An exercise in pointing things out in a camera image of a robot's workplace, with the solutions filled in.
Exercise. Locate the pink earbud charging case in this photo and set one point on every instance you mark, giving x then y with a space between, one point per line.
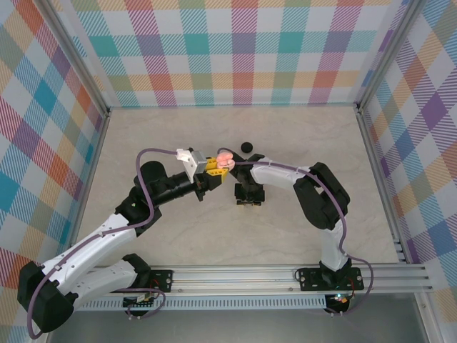
225 160

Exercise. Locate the black earbud charging case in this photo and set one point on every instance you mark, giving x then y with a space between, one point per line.
246 147

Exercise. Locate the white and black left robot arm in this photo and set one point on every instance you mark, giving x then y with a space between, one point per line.
89 246

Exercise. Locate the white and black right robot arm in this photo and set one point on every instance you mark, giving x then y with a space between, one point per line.
330 243

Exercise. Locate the small circuit board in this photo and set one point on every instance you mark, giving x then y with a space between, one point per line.
341 298
143 302

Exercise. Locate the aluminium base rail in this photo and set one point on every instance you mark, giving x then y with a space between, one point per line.
232 278

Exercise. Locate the aluminium frame post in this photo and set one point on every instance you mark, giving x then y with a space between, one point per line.
388 53
80 60

